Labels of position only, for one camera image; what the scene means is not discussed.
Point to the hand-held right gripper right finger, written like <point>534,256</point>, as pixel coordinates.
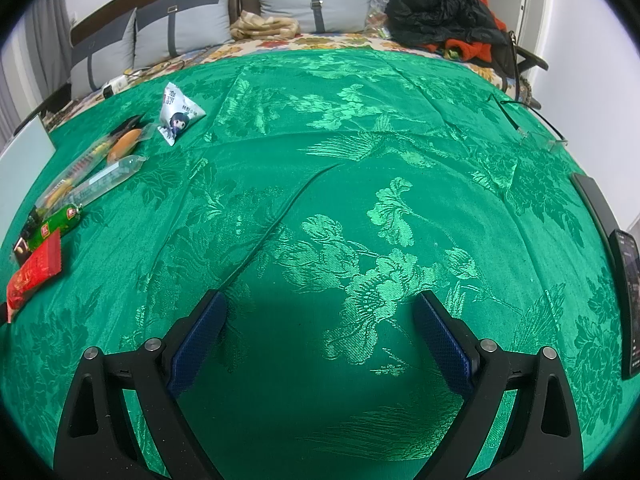
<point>442,342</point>

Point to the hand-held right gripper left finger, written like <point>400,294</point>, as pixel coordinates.
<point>200,340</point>

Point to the red snack packet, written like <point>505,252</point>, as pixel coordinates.
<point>35,270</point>

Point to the green snack packet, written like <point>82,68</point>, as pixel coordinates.
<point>55,222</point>

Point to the clear long snack packet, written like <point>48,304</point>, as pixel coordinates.
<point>105,176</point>

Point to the dark chocolate bar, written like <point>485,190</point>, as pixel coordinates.
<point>20,251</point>

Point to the orange sausage packet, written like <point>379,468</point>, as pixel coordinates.
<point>125,142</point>

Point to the long stick snack packet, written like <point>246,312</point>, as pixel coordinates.
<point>82,162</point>

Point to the white triangular snack packet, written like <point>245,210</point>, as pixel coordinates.
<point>177,115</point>

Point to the white storage box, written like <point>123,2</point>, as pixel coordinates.
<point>22,160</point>

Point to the black smartphone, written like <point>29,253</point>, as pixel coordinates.
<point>631,300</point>

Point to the green patterned blanket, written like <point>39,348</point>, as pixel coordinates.
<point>325,185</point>

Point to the eyeglasses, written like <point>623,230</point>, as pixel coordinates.
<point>522,132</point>

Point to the white charger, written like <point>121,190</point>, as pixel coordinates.
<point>109,91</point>

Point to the red garment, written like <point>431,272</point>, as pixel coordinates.
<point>470,50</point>

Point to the white sheer curtain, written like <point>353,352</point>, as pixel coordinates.
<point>10,95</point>

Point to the floral bedsheet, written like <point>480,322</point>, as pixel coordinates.
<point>310,41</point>

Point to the beige patterned cloth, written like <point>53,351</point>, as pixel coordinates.
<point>262,26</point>

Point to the black jacket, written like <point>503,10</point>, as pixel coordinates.
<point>435,12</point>

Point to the clear plastic bag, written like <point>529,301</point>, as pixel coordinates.
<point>380,15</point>

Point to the brown headboard panel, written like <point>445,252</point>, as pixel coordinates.
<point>150,0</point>

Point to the dark bed side rail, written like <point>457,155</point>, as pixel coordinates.
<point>45,107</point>

